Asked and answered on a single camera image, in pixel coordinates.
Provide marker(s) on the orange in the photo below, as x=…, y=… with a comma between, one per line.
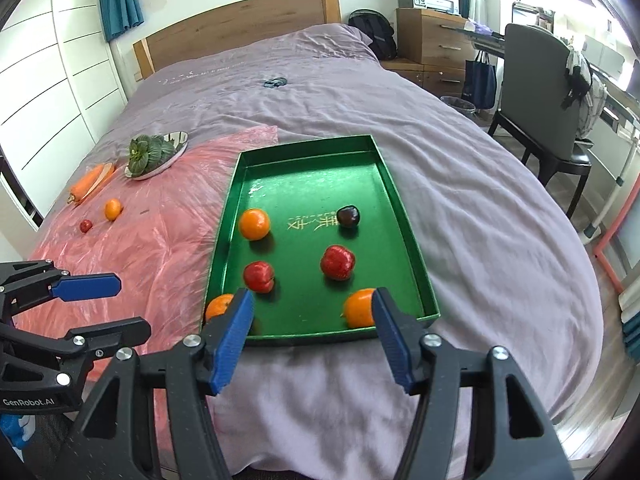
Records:
x=220, y=306
x=113, y=209
x=254, y=223
x=359, y=310

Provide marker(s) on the green rectangular tray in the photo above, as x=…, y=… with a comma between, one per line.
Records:
x=300, y=185

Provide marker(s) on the wooden headboard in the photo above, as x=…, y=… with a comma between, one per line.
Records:
x=240, y=25

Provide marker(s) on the carrot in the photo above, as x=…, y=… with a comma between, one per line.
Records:
x=87, y=183

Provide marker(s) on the green bok choy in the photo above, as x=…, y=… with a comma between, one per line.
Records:
x=147, y=152

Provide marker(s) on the grey white jacket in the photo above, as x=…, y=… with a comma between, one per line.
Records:
x=592, y=95

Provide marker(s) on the white wardrobe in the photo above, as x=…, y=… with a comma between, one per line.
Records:
x=60, y=85

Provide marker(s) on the grey chair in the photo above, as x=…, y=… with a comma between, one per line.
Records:
x=530, y=95

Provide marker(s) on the black backpack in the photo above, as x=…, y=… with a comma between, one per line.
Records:
x=372, y=30

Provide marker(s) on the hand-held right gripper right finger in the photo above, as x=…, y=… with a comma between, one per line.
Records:
x=395, y=340

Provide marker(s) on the white striped-rim plate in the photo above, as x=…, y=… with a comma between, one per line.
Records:
x=177, y=140

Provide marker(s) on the navy tote bag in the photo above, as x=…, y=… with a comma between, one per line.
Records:
x=477, y=80

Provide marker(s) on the salmon pink frame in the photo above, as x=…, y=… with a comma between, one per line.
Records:
x=607, y=260

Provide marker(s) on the black eyeglasses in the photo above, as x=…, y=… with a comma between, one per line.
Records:
x=275, y=82

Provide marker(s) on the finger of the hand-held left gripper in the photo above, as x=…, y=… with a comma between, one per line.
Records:
x=110, y=332
x=85, y=287

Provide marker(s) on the orange oval plate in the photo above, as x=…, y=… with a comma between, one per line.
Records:
x=108, y=172

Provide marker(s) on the mesh wastebasket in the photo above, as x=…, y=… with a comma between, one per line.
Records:
x=457, y=106

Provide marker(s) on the pink plastic sheet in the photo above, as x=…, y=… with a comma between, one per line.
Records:
x=165, y=240

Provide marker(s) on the wooden dresser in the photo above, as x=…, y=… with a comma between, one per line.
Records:
x=430, y=35

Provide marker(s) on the dark purple plum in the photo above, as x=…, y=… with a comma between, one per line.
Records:
x=348, y=216

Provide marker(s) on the small red apple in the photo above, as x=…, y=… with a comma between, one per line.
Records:
x=258, y=276
x=86, y=225

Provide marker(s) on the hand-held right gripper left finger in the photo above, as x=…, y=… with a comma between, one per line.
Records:
x=232, y=335

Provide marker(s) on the large red apple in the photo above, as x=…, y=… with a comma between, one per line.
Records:
x=338, y=261

